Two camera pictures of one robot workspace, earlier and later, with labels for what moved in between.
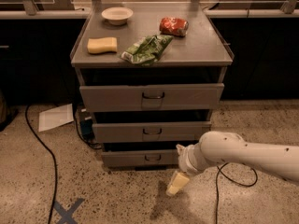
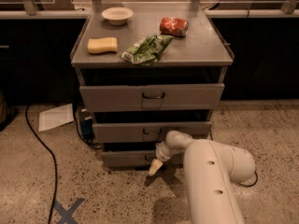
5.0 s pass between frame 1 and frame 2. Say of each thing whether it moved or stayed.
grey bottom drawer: stayed
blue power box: stayed
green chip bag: stayed
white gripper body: moved
